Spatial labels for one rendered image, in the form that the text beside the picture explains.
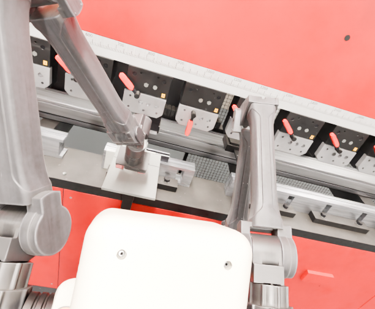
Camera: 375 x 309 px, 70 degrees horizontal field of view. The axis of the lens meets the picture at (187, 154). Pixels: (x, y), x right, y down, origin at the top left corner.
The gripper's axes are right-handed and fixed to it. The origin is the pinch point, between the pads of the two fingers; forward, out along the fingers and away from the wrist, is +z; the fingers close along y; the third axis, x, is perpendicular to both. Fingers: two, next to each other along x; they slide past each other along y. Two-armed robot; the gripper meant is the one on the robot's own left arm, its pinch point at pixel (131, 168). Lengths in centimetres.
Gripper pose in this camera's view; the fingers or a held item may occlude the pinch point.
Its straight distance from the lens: 97.2
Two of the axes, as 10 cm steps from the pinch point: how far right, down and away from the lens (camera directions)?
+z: -2.6, 4.3, 8.6
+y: -9.5, -2.5, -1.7
